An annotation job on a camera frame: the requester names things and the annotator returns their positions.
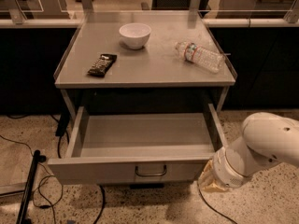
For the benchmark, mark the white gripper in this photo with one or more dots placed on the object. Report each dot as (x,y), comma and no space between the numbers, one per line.
(223,171)

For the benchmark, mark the grey top drawer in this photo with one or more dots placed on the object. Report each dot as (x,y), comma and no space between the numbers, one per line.
(139,149)

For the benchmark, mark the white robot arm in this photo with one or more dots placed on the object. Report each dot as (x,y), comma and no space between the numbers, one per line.
(266,140)

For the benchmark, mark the grey metal drawer cabinet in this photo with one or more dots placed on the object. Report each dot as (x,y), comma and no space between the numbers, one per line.
(151,80)

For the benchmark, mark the clear plastic water bottle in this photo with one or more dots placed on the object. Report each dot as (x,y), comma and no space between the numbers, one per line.
(199,56)

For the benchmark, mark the dark snack bar packet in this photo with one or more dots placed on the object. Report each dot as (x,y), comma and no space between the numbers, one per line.
(102,65)

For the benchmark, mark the white ceramic bowl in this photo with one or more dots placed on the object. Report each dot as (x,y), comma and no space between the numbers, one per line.
(135,35)

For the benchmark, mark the black mesh office chair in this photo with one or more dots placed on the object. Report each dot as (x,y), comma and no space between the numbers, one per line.
(176,5)

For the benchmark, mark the black metal stand bar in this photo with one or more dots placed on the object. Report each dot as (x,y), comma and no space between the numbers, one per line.
(37,158)

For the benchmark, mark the clear acrylic barrier panel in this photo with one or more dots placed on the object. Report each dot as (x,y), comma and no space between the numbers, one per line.
(149,0)

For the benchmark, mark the white rail ledge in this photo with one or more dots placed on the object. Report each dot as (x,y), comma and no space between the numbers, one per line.
(213,23)

